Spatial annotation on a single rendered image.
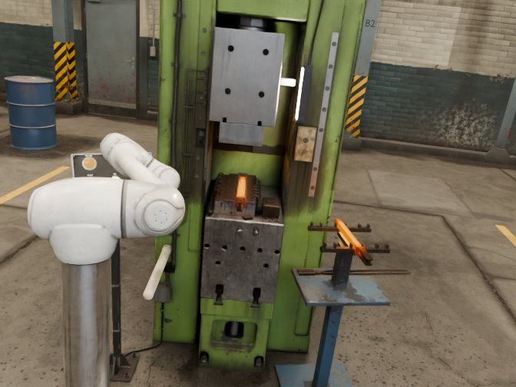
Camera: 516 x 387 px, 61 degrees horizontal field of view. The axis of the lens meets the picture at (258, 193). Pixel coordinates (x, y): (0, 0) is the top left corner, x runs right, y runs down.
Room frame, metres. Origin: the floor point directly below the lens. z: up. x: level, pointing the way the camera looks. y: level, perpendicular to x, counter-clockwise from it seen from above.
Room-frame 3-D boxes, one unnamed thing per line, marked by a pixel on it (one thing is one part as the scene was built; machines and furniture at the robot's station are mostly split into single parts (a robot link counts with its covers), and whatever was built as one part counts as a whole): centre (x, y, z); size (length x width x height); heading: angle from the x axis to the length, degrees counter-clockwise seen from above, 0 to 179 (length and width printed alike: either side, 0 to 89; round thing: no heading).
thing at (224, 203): (2.18, 0.11, 0.96); 0.42 x 0.20 x 0.09; 2
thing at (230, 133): (2.18, 0.11, 1.32); 0.42 x 0.20 x 0.10; 2
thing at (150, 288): (1.86, 0.45, 0.62); 0.44 x 0.05 x 0.05; 2
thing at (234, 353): (2.19, 0.06, 0.23); 0.55 x 0.37 x 0.47; 2
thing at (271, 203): (2.03, -0.07, 0.95); 0.12 x 0.08 x 0.06; 2
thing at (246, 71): (2.18, 0.07, 1.56); 0.42 x 0.39 x 0.40; 2
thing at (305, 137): (2.11, -0.20, 1.27); 0.09 x 0.02 x 0.17; 92
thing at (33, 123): (5.79, 3.14, 0.44); 0.59 x 0.59 x 0.88
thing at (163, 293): (2.07, 0.47, 0.36); 0.09 x 0.07 x 0.12; 92
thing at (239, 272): (2.19, 0.06, 0.69); 0.56 x 0.38 x 0.45; 2
